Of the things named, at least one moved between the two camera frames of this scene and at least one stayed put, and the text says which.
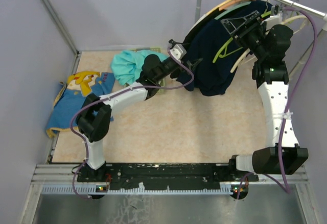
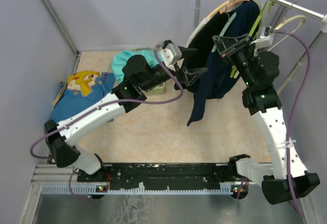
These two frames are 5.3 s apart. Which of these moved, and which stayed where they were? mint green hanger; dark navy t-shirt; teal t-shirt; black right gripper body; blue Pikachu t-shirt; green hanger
Moved: mint green hanger; green hanger; dark navy t-shirt; black right gripper body
Stayed: teal t-shirt; blue Pikachu t-shirt
